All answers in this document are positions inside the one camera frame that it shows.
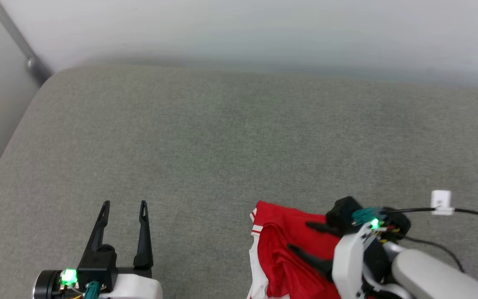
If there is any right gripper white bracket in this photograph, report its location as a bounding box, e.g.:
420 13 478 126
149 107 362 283
288 221 374 299

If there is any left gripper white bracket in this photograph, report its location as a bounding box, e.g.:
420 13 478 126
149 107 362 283
82 201 163 299

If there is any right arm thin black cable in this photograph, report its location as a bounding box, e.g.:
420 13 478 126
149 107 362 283
403 236 466 272

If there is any grey metal bar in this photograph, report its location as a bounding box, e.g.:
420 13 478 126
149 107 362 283
0 0 53 86

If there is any grey fabric sofa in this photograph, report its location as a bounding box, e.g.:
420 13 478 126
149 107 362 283
0 62 478 299

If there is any red and white basketball jersey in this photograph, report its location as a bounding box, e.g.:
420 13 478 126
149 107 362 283
247 201 372 299

